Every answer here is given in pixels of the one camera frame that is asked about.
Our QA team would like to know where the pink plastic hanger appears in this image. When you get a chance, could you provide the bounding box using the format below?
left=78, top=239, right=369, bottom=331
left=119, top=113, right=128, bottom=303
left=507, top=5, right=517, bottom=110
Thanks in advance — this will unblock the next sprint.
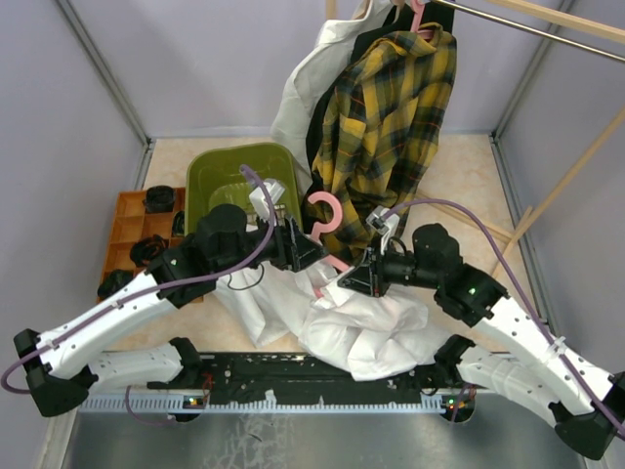
left=306, top=191, right=353, bottom=306

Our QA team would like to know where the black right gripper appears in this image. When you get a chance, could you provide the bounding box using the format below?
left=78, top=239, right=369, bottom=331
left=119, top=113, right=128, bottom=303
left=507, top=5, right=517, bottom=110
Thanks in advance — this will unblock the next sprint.
left=339, top=235, right=440, bottom=298

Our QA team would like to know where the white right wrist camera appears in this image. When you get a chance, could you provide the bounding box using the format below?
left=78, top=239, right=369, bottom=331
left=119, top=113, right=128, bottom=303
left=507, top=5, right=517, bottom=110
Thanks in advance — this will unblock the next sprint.
left=366, top=206, right=400, bottom=254

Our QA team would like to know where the green plastic basket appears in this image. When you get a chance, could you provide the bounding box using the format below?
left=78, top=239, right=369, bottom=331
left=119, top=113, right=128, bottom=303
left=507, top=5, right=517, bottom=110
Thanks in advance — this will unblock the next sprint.
left=185, top=143, right=302, bottom=235

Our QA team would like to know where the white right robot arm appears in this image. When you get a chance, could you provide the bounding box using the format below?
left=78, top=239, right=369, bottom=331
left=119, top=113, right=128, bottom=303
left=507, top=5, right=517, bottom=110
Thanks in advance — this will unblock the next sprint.
left=339, top=224, right=624, bottom=460

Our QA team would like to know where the yellow plaid shirt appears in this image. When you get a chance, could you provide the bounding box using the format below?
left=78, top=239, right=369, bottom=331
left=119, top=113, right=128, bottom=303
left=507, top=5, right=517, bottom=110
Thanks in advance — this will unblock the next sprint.
left=307, top=21, right=459, bottom=268

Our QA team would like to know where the white collared shirt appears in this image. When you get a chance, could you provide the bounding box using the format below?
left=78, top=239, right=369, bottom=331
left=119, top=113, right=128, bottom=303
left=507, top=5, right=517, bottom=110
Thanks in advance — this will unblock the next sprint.
left=215, top=261, right=451, bottom=381

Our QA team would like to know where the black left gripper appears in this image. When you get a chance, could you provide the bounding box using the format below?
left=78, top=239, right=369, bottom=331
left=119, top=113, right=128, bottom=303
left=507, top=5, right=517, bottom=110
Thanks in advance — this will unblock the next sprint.
left=215, top=206, right=329, bottom=277

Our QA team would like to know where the wooden rack frame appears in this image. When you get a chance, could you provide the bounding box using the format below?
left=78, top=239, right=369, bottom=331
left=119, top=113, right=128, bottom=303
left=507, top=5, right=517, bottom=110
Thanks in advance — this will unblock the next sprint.
left=324, top=0, right=625, bottom=279

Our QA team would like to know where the cream white hanging garment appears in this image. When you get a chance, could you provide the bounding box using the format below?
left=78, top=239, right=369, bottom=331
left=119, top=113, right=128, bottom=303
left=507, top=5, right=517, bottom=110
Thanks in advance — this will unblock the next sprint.
left=270, top=1, right=392, bottom=172

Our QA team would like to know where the metal hanging rod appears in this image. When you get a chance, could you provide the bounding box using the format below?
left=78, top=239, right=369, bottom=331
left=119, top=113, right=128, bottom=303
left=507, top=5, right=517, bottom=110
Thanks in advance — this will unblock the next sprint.
left=429, top=0, right=625, bottom=65

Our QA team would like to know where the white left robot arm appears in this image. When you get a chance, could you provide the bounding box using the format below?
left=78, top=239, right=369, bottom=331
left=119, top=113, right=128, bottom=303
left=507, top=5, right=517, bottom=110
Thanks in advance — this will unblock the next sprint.
left=14, top=204, right=327, bottom=417

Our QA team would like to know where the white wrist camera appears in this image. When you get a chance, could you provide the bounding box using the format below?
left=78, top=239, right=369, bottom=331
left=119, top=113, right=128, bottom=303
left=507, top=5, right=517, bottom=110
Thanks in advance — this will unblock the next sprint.
left=248, top=179, right=285, bottom=220
left=366, top=206, right=400, bottom=254

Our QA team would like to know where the orange compartment tray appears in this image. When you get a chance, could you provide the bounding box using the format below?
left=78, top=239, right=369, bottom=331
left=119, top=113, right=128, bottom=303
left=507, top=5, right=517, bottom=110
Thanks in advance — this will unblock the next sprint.
left=97, top=188, right=186, bottom=303

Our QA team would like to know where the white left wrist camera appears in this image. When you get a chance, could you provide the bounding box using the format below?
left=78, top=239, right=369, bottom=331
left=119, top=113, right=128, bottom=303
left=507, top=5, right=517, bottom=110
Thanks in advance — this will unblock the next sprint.
left=248, top=179, right=285, bottom=220

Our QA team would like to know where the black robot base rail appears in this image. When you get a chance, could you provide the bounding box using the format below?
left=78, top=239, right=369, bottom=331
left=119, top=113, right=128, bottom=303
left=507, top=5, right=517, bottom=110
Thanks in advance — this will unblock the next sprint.
left=150, top=353, right=462, bottom=405

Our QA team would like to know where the black hanging garment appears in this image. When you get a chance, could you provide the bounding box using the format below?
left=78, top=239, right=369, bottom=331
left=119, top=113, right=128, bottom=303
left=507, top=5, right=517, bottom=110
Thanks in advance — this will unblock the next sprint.
left=300, top=4, right=455, bottom=231

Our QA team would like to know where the pink hanger with plaid shirt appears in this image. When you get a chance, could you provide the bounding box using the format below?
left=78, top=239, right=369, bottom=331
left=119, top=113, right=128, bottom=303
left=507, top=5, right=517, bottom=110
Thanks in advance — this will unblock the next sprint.
left=410, top=0, right=434, bottom=41

